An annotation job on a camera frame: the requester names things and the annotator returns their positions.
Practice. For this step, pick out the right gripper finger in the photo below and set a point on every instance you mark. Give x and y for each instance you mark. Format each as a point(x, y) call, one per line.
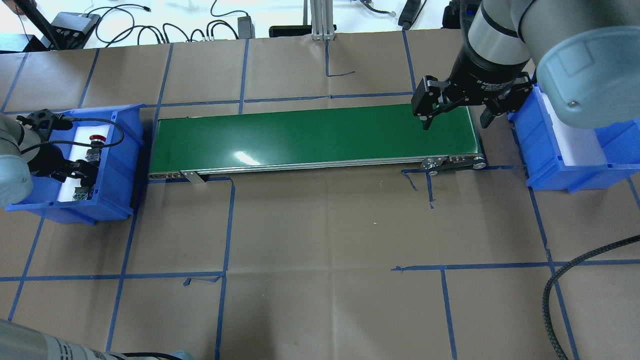
point(427, 121)
point(486, 118)

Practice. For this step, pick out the left blue plastic bin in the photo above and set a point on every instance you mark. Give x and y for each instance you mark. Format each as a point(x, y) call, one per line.
point(123, 129)

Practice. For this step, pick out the white foam pad right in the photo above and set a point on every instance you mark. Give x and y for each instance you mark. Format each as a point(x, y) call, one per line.
point(578, 147)

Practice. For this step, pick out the right blue plastic bin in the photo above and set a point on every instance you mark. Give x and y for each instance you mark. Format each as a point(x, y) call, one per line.
point(559, 157)

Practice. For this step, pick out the red push button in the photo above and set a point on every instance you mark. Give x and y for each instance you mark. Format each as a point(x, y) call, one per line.
point(94, 153)

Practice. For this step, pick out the green conveyor belt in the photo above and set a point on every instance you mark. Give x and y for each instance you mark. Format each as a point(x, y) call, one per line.
point(314, 139)

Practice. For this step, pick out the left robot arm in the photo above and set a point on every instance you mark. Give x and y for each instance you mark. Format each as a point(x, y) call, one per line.
point(27, 151)

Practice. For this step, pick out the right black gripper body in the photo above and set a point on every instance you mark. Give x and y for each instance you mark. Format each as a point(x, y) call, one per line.
point(482, 67)

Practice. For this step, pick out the yellow push button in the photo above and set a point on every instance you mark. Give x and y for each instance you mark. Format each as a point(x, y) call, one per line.
point(83, 193)

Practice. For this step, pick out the blue plastic bin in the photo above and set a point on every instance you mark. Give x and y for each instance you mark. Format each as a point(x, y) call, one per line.
point(123, 129)
point(559, 157)

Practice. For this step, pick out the aluminium frame post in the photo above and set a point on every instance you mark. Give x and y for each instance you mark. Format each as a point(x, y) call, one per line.
point(322, 20)

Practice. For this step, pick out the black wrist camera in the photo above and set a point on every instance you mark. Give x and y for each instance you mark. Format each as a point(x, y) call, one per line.
point(46, 121)

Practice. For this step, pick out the black power adapter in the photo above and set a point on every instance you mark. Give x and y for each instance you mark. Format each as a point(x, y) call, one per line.
point(245, 27)

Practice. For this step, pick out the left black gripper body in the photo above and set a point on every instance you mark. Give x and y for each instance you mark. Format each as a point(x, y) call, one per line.
point(44, 162)

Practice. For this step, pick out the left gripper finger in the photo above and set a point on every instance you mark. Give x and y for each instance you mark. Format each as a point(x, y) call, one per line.
point(88, 182)
point(82, 168)

